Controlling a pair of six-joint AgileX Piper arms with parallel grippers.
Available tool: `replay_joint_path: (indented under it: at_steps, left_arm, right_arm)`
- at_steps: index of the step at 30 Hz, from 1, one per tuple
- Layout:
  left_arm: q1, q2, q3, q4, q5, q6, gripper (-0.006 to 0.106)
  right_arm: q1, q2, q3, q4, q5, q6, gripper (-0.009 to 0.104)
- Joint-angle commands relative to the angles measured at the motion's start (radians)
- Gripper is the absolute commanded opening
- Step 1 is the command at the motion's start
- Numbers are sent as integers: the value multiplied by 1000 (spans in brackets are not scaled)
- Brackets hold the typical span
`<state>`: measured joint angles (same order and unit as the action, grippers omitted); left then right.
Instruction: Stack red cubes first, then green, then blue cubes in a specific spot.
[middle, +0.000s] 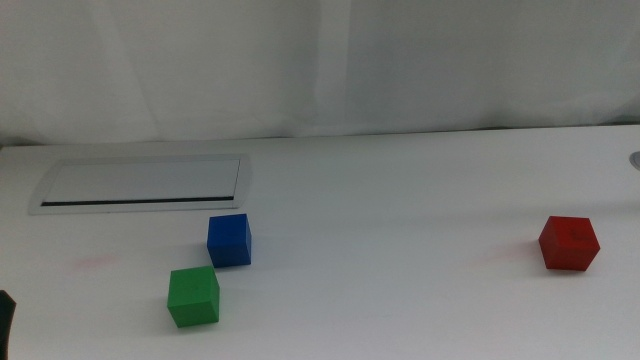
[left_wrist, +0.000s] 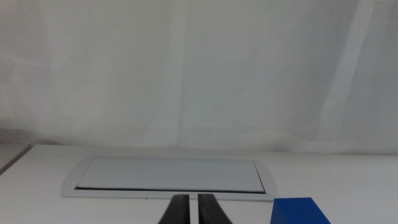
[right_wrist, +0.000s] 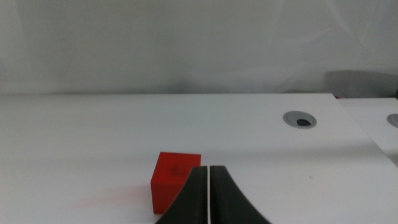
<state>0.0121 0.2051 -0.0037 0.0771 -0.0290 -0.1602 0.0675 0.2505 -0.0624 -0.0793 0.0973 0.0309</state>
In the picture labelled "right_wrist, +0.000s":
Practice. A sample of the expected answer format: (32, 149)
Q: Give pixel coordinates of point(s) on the red cube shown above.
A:
(168, 174)

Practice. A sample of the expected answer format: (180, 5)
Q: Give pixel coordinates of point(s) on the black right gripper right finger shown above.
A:
(227, 202)

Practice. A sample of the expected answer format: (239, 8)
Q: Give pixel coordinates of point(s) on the white curtain backdrop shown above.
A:
(186, 46)

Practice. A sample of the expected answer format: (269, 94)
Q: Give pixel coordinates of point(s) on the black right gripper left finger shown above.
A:
(192, 199)

